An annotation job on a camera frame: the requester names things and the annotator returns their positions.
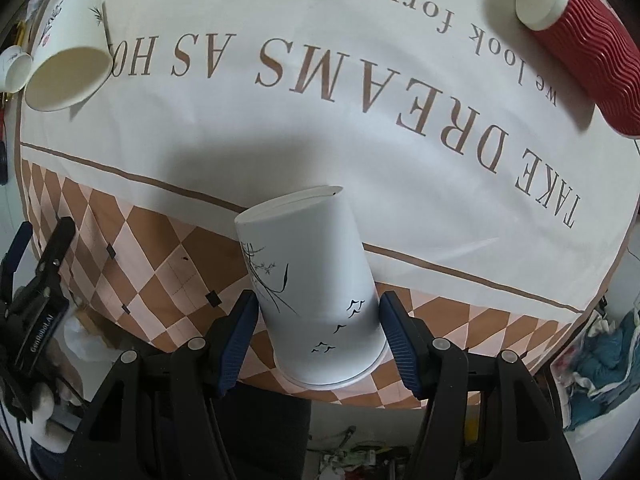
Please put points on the checkered printed tablecloth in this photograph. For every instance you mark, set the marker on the checkered printed tablecloth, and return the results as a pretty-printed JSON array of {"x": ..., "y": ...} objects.
[{"x": 489, "y": 192}]

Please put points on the white paper cup lying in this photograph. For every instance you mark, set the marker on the white paper cup lying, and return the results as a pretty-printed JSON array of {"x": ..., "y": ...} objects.
[{"x": 71, "y": 57}]

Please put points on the white paper cup bird print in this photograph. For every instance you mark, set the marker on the white paper cup bird print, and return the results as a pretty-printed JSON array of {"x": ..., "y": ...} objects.
[{"x": 306, "y": 263}]

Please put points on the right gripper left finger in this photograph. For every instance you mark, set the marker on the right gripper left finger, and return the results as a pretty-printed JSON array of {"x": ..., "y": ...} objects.
[{"x": 153, "y": 417}]

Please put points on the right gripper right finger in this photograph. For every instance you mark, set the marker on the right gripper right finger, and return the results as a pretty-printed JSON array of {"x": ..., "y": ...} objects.
[{"x": 486, "y": 418}]

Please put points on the blue clothes pile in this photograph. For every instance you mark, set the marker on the blue clothes pile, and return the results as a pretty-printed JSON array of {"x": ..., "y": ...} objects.
[{"x": 605, "y": 373}]

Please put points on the small white paper cup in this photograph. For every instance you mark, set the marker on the small white paper cup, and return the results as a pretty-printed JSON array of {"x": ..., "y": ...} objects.
[{"x": 15, "y": 68}]

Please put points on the red ribbed paper cup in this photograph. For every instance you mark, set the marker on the red ribbed paper cup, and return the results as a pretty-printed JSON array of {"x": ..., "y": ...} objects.
[{"x": 597, "y": 51}]

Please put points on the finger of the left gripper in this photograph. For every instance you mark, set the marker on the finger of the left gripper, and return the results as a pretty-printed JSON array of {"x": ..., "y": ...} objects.
[
  {"x": 48, "y": 269},
  {"x": 11, "y": 260}
]

